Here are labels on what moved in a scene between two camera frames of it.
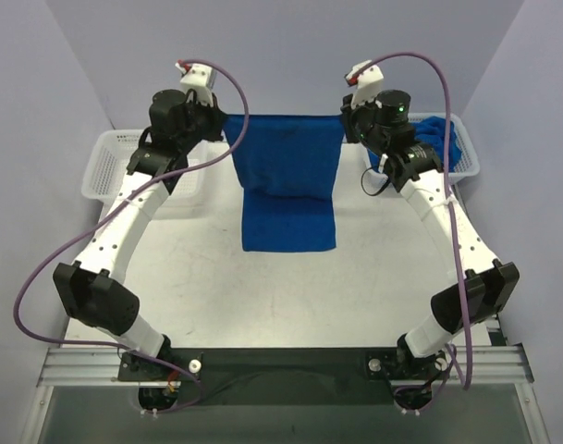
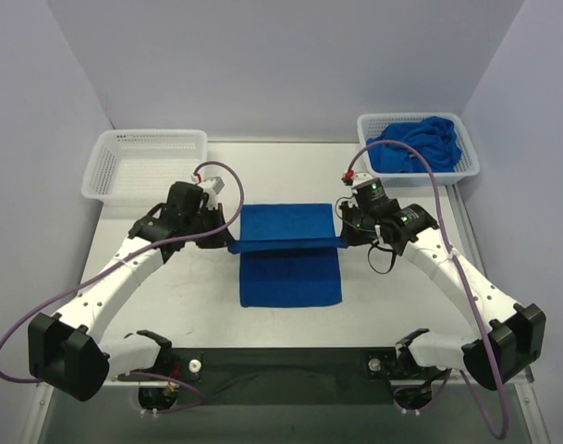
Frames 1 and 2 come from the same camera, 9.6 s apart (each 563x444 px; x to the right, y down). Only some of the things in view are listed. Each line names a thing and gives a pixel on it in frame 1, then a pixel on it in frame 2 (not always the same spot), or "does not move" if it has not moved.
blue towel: [286, 170] -> [288, 254]
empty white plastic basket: [107, 164] does not move
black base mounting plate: [285, 376] does not move
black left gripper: [214, 123] -> [212, 227]
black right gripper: [349, 122] -> [351, 227]
